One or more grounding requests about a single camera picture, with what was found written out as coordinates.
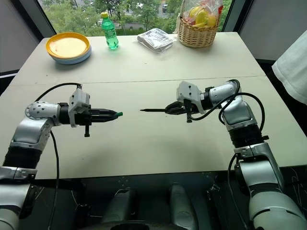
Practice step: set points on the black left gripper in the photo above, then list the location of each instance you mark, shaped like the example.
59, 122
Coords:
94, 115

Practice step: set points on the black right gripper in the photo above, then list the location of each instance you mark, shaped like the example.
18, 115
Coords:
189, 109

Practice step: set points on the green marker cap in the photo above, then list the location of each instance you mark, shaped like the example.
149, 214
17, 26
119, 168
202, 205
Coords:
120, 114

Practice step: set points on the black marker pen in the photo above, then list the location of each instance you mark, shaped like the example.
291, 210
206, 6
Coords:
153, 110

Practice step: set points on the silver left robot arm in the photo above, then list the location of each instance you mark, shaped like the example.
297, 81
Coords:
33, 129

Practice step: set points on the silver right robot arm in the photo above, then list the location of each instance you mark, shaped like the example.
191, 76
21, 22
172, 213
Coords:
239, 112

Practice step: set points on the stack of blue plates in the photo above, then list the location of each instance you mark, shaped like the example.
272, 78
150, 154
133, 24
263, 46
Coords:
79, 58

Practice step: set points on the clear plastic bagged packet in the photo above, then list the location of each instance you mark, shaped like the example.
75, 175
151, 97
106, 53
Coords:
156, 39

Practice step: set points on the woven wicker basket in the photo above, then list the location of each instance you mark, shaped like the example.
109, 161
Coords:
197, 36

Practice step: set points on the yellow plate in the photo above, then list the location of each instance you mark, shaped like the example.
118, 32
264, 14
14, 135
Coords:
68, 45

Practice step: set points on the green plastic soda bottle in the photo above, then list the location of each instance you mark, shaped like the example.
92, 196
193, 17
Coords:
110, 32

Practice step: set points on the dark rounded grey shape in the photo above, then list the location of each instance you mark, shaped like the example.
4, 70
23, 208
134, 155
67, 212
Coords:
182, 206
118, 206

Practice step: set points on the bag of yellow fruit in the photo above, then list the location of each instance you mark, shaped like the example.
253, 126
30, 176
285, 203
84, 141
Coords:
201, 14

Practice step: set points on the white cloth sleeve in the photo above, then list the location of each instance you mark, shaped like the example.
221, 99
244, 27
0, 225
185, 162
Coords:
293, 67

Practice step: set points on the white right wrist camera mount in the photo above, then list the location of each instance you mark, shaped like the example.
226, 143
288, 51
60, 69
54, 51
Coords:
188, 89

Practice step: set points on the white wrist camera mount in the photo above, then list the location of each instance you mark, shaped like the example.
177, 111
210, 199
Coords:
188, 89
78, 100

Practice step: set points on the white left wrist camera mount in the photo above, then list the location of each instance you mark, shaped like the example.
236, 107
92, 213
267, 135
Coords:
78, 100

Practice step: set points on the dark window frame post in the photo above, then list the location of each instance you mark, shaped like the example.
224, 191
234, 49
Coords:
231, 15
39, 16

